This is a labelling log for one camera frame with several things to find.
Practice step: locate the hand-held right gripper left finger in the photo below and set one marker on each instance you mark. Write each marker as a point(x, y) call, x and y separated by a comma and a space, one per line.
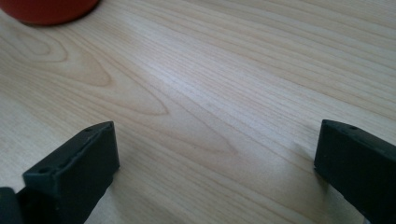
point(77, 168)

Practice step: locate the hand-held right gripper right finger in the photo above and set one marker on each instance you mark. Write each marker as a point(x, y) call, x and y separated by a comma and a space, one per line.
point(358, 165)

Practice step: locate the red round container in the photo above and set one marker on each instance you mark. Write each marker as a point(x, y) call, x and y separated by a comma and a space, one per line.
point(46, 11)

